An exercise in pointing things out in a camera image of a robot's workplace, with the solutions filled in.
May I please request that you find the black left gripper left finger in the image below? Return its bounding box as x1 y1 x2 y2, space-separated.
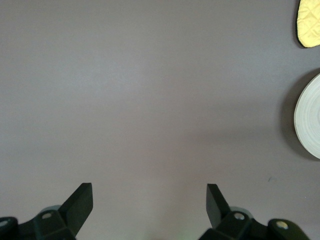
0 182 94 240

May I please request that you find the yellow quilted oven mitt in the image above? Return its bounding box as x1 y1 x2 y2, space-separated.
294 0 320 49

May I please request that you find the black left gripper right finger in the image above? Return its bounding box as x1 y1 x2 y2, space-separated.
198 183 311 240

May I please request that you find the round light wooden plate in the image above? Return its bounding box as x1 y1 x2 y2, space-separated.
294 73 320 160

